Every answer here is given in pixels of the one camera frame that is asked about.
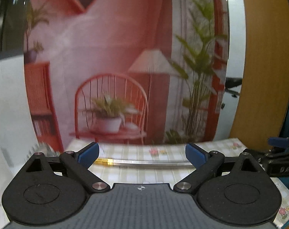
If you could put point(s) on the black clamp mount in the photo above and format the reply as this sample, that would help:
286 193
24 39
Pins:
230 84

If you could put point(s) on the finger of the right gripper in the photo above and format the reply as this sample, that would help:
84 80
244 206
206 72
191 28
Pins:
278 142

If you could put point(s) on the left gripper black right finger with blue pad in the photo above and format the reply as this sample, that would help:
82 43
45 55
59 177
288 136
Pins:
208 165

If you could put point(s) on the red room scene backdrop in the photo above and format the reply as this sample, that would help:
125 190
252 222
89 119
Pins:
125 71

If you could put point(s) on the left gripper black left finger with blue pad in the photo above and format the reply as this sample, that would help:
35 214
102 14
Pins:
74 165

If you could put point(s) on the brown wooden board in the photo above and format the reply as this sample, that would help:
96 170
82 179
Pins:
264 94

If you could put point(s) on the telescopic metal fruit picker pole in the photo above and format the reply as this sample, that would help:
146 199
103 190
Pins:
139 164

